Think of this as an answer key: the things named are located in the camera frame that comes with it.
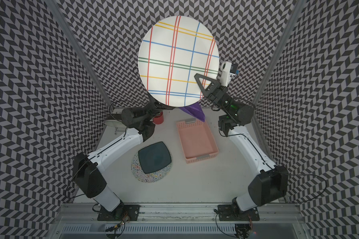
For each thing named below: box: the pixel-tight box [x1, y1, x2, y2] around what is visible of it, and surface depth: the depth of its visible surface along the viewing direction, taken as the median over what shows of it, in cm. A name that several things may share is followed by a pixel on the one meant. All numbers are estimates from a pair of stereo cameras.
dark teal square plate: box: [138, 141, 172, 174], surface depth 88 cm
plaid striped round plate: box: [137, 15, 220, 108], surface depth 43 cm
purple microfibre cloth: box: [179, 101, 206, 123], surface depth 54 cm
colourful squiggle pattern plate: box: [131, 150, 174, 183], surface depth 88 cm
